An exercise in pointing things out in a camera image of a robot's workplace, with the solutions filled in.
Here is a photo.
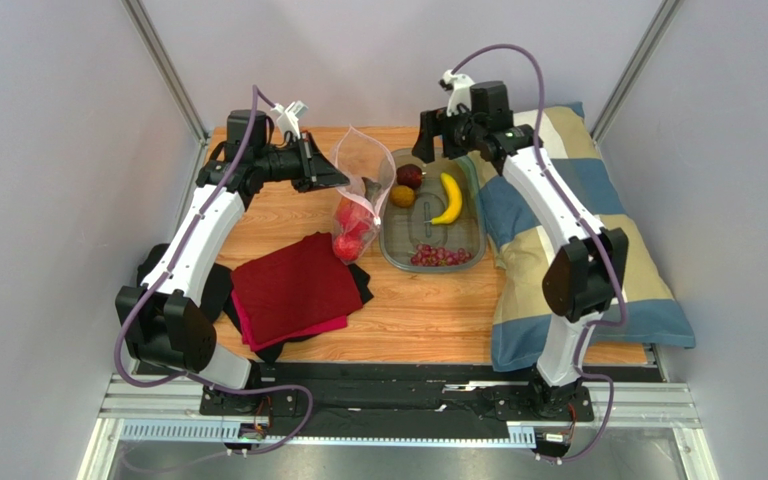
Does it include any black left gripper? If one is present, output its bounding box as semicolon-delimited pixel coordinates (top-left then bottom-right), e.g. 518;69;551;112
254;132;349;195

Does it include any clear zip top bag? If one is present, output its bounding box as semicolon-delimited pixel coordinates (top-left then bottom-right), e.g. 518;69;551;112
331;127;396;262

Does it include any grey toy fish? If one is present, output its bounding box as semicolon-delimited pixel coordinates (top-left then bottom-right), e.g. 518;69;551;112
361;177;383;207

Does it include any red apple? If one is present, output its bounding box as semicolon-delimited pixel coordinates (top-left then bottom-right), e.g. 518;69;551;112
335;197;374;238

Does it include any dark red plum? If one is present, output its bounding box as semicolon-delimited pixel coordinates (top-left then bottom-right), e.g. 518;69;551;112
396;164;424;190

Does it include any yellow banana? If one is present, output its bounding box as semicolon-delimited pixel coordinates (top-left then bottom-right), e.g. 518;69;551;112
429;173;463;225

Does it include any brown yellow round fruit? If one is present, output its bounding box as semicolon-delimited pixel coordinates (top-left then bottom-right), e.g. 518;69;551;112
389;185;416;208

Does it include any red grape bunch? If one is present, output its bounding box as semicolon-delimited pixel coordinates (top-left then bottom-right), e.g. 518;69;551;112
409;244;473;268

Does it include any red strawberry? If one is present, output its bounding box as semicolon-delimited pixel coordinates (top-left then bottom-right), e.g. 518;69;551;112
332;234;365;264

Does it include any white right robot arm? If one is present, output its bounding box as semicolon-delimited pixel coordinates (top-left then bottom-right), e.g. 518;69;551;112
411;73;629;419

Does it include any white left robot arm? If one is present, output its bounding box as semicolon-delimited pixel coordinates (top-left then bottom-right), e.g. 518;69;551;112
113;101;349;395

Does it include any clear plastic food tray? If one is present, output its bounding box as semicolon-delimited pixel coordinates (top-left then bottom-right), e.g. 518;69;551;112
379;149;486;274

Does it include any dark red folded cloth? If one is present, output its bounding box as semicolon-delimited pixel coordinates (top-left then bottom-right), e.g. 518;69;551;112
231;233;363;341

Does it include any plaid pillow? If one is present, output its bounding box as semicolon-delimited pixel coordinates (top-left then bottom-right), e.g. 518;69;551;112
467;102;696;372

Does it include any black baseball cap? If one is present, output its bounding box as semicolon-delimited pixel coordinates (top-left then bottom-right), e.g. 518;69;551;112
136;243;235;330

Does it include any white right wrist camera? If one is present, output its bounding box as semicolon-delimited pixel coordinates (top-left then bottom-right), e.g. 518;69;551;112
439;70;475;117

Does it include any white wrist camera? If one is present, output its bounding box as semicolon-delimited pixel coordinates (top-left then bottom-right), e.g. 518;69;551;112
439;70;475;117
271;100;308;143

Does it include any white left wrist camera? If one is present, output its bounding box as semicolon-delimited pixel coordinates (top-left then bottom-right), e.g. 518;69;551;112
271;100;308;143

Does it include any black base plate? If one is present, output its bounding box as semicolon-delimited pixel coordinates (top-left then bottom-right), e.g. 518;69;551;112
182;359;665;441

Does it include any left aluminium corner post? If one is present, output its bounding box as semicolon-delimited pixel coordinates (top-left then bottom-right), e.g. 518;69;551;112
122;0;210;146

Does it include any aluminium corner post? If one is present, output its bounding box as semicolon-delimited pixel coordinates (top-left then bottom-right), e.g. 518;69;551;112
122;0;210;146
591;0;684;144

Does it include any right aluminium corner post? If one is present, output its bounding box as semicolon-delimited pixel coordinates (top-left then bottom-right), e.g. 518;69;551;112
591;0;684;144

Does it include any aluminium frame rail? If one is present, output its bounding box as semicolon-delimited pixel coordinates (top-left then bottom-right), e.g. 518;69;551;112
78;363;718;479

